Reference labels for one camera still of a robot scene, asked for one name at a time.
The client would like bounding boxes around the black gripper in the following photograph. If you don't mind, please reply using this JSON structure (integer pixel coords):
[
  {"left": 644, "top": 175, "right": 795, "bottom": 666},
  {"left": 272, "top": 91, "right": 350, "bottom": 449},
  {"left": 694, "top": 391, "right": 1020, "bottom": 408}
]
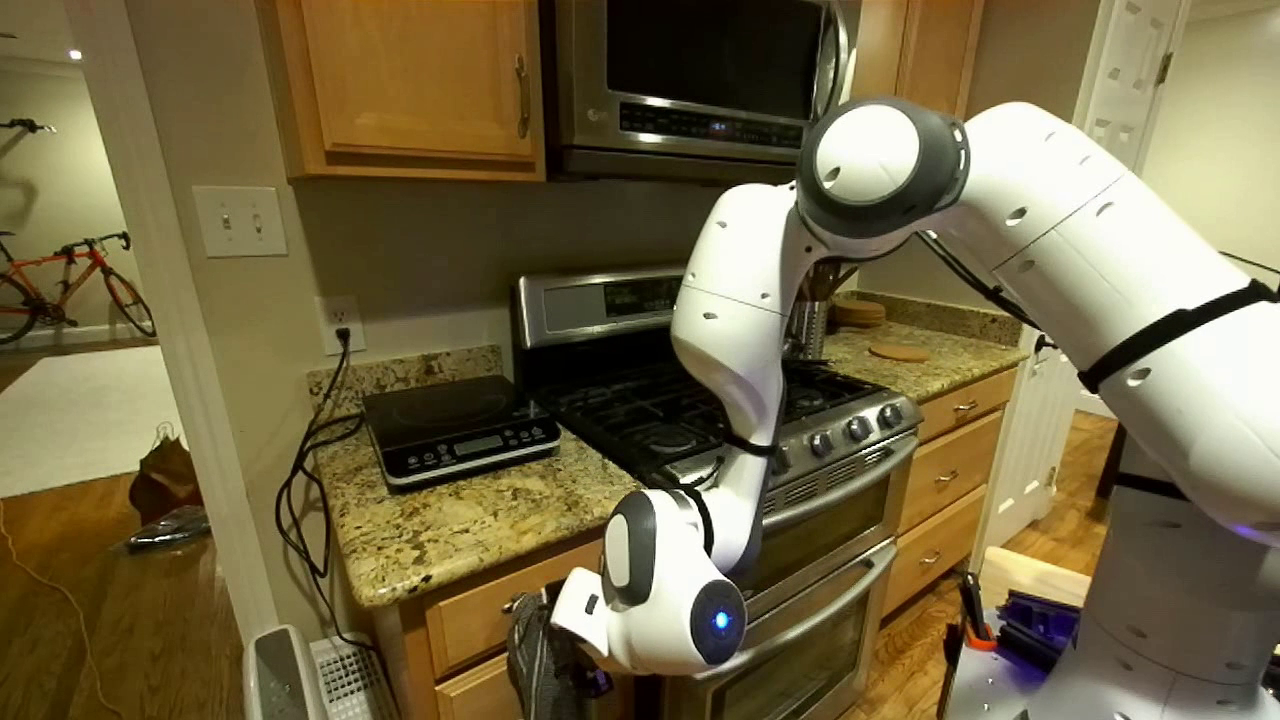
[{"left": 566, "top": 635, "right": 632, "bottom": 700}]

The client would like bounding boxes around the gray dish towel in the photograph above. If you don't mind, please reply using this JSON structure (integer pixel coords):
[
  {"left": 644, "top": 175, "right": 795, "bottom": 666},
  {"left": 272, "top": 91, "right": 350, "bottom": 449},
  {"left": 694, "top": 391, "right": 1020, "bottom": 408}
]
[{"left": 505, "top": 591, "right": 591, "bottom": 720}]

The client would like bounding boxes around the wooden drawer with towel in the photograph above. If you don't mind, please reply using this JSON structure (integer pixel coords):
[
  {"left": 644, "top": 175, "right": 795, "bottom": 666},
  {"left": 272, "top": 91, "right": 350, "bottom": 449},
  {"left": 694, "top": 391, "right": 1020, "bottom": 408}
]
[{"left": 417, "top": 536, "right": 607, "bottom": 680}]

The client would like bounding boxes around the wooden drawer below towel drawer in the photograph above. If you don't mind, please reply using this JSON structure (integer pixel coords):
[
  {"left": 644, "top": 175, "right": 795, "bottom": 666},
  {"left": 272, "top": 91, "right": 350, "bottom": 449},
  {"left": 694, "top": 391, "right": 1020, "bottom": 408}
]
[{"left": 431, "top": 651, "right": 528, "bottom": 720}]

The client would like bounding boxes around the deep wooden drawer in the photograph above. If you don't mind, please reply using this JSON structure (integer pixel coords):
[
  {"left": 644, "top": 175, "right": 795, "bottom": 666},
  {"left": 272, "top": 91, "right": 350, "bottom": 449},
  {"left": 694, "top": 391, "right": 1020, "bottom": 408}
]
[
  {"left": 877, "top": 485, "right": 993, "bottom": 618},
  {"left": 895, "top": 413, "right": 1007, "bottom": 536}
]

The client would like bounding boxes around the shallow wooden drawer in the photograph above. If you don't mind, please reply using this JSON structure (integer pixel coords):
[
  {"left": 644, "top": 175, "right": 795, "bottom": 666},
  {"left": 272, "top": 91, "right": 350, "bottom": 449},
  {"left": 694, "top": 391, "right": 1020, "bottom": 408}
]
[{"left": 916, "top": 370, "right": 1020, "bottom": 443}]

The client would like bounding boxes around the stainless steel gas range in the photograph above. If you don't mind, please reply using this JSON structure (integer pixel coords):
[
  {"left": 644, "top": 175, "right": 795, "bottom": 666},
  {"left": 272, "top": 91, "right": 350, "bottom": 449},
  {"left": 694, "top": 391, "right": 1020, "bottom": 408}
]
[{"left": 516, "top": 263, "right": 930, "bottom": 720}]

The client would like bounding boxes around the white vented panel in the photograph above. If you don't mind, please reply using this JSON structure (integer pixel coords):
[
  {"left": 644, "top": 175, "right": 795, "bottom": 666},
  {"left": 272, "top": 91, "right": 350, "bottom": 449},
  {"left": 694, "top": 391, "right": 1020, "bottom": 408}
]
[{"left": 308, "top": 631, "right": 391, "bottom": 720}]

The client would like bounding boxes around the black portable induction cooktop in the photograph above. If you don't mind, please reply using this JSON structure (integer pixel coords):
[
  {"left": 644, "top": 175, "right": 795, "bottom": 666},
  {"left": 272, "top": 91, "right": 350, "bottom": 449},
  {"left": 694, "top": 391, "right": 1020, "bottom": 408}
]
[{"left": 359, "top": 373, "right": 566, "bottom": 492}]

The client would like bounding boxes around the white floor heater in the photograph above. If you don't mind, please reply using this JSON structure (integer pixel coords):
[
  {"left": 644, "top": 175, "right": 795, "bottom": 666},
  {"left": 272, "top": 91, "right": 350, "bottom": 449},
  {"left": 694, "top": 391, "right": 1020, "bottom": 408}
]
[{"left": 242, "top": 620, "right": 317, "bottom": 720}]

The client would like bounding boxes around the steel utensil holder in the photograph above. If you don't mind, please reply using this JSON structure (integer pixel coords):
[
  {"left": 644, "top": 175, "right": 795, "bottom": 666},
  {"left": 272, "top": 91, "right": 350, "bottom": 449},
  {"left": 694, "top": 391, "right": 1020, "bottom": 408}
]
[{"left": 788, "top": 253, "right": 860, "bottom": 366}]

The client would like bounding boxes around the purple lit device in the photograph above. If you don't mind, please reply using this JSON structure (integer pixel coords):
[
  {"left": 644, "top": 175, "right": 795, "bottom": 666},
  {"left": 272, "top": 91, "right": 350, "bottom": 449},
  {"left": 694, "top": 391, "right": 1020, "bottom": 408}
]
[{"left": 993, "top": 591, "right": 1074, "bottom": 666}]

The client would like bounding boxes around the round wooden trivet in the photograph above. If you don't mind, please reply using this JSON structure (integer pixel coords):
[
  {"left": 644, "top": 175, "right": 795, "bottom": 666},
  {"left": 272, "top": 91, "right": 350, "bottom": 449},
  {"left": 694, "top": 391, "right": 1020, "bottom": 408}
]
[{"left": 863, "top": 338, "right": 937, "bottom": 370}]

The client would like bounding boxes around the gray shoe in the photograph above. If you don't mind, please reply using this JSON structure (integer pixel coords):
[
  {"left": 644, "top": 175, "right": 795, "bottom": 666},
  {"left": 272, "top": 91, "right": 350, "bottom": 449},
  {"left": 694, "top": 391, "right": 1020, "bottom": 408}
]
[{"left": 126, "top": 513, "right": 216, "bottom": 554}]

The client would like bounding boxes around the light wooden board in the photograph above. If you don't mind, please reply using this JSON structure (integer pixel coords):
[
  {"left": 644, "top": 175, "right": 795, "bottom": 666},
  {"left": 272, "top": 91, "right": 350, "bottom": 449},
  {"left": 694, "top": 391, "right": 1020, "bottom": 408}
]
[{"left": 977, "top": 543, "right": 1097, "bottom": 611}]

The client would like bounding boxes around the brown paper bag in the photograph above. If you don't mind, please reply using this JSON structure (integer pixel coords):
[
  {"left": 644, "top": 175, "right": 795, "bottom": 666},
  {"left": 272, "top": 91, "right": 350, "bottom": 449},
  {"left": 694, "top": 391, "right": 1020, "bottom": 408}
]
[{"left": 128, "top": 432, "right": 208, "bottom": 529}]

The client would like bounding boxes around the white panel door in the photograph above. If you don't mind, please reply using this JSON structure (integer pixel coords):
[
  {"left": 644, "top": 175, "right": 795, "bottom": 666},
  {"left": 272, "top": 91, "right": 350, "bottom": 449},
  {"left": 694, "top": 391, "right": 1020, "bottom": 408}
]
[{"left": 977, "top": 0, "right": 1195, "bottom": 554}]

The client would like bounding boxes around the stainless steel microwave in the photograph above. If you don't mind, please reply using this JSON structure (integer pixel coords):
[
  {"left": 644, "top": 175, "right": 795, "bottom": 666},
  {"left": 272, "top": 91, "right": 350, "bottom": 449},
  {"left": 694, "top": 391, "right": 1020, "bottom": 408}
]
[{"left": 552, "top": 0, "right": 869, "bottom": 186}]

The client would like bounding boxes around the orange bicycle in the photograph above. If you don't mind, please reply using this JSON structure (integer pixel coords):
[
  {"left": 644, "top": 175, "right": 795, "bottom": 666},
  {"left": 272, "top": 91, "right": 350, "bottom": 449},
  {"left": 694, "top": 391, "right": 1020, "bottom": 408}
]
[{"left": 0, "top": 230, "right": 160, "bottom": 349}]

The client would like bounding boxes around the black power cord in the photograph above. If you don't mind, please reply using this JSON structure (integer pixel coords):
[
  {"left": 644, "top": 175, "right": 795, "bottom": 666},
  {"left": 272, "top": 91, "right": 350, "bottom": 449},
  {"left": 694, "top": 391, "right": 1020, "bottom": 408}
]
[{"left": 272, "top": 325, "right": 374, "bottom": 643}]

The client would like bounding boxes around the white wall outlet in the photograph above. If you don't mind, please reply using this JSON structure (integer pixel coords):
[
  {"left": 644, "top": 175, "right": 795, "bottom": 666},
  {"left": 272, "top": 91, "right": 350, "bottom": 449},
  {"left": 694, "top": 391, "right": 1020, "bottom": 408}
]
[{"left": 322, "top": 298, "right": 368, "bottom": 362}]

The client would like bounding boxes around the white light switch plate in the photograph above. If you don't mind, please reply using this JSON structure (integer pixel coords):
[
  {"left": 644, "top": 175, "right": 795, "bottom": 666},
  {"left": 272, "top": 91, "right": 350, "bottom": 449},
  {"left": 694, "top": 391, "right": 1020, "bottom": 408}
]
[{"left": 194, "top": 180, "right": 294, "bottom": 259}]

